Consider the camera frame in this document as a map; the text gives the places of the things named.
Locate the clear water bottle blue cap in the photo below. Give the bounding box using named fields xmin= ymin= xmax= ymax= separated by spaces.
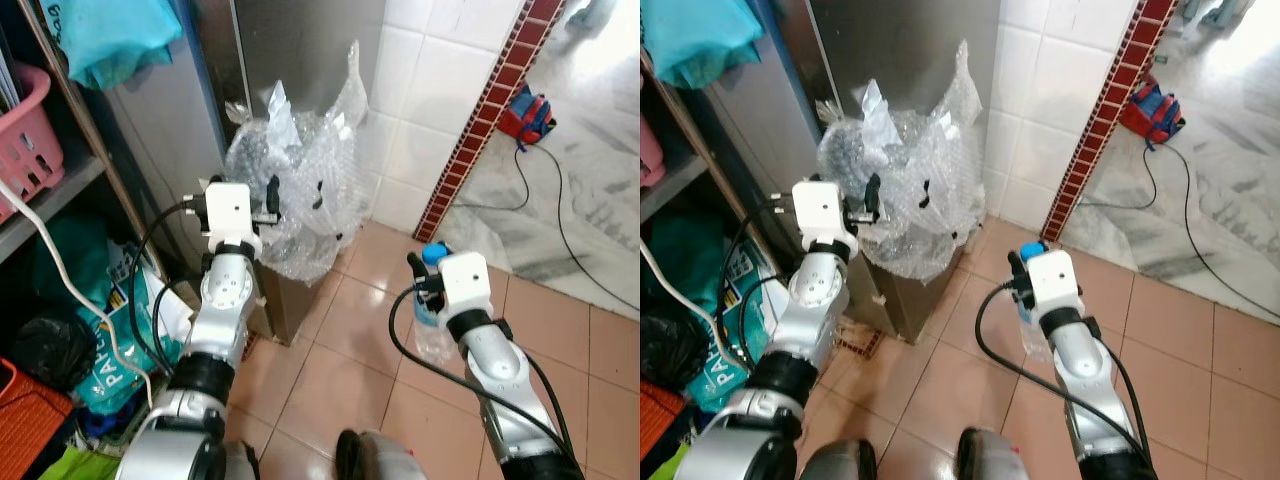
xmin=1017 ymin=241 xmax=1059 ymax=364
xmin=412 ymin=243 xmax=461 ymax=367

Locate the stainless steel fridge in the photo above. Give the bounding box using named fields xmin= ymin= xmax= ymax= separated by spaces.
xmin=700 ymin=0 xmax=1003 ymax=346
xmin=100 ymin=0 xmax=389 ymax=348

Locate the dark green bag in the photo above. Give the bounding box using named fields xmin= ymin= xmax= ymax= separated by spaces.
xmin=650 ymin=210 xmax=741 ymax=321
xmin=30 ymin=215 xmax=113 ymax=321

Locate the brown storage shelf rack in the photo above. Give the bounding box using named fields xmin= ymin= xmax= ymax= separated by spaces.
xmin=0 ymin=0 xmax=171 ymax=291
xmin=640 ymin=50 xmax=771 ymax=281

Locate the pink plastic basket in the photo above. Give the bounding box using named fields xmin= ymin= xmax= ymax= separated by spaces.
xmin=0 ymin=62 xmax=67 ymax=225
xmin=640 ymin=115 xmax=669 ymax=191

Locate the brown floor drain grate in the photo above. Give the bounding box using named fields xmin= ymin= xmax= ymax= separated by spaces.
xmin=838 ymin=325 xmax=881 ymax=359

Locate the teal printed paper bag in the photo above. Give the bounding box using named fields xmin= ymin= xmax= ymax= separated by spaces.
xmin=685 ymin=240 xmax=801 ymax=413
xmin=72 ymin=238 xmax=198 ymax=416

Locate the grey robot right leg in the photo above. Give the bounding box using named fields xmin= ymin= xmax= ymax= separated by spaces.
xmin=955 ymin=427 xmax=1046 ymax=480
xmin=335 ymin=430 xmax=429 ymax=480

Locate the grey robot leg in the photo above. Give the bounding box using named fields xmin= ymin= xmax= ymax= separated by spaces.
xmin=222 ymin=440 xmax=263 ymax=480
xmin=955 ymin=427 xmax=1046 ymax=480
xmin=335 ymin=430 xmax=429 ymax=480
xmin=797 ymin=438 xmax=881 ymax=480

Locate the teal cloth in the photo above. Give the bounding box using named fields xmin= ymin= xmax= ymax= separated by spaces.
xmin=40 ymin=0 xmax=184 ymax=93
xmin=640 ymin=0 xmax=766 ymax=91

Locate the black plastic bag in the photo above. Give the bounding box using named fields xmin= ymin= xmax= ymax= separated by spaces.
xmin=640 ymin=313 xmax=696 ymax=393
xmin=10 ymin=313 xmax=98 ymax=393

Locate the red and blue tool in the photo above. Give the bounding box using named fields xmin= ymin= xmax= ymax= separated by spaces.
xmin=1120 ymin=82 xmax=1188 ymax=149
xmin=497 ymin=84 xmax=559 ymax=147

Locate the grey robot left leg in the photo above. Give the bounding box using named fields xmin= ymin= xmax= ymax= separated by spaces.
xmin=797 ymin=438 xmax=881 ymax=480
xmin=222 ymin=440 xmax=263 ymax=480

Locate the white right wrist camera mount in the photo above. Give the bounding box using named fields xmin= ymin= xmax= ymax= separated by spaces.
xmin=1027 ymin=250 xmax=1086 ymax=319
xmin=437 ymin=251 xmax=494 ymax=321

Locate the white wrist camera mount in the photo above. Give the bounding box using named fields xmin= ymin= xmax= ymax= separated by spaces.
xmin=437 ymin=251 xmax=494 ymax=321
xmin=1027 ymin=250 xmax=1086 ymax=319
xmin=203 ymin=182 xmax=263 ymax=251
xmin=792 ymin=180 xmax=859 ymax=253

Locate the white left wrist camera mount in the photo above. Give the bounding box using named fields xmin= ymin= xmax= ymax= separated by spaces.
xmin=203 ymin=182 xmax=263 ymax=251
xmin=792 ymin=180 xmax=859 ymax=253

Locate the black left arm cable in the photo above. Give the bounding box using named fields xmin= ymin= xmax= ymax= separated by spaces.
xmin=128 ymin=200 xmax=216 ymax=381
xmin=718 ymin=205 xmax=801 ymax=376

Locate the white cable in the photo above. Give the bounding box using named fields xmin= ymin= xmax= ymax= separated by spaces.
xmin=640 ymin=245 xmax=756 ymax=376
xmin=0 ymin=178 xmax=156 ymax=406

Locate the black floor cable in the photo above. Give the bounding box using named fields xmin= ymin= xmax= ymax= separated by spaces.
xmin=450 ymin=140 xmax=641 ymax=313
xmin=1075 ymin=140 xmax=1280 ymax=321

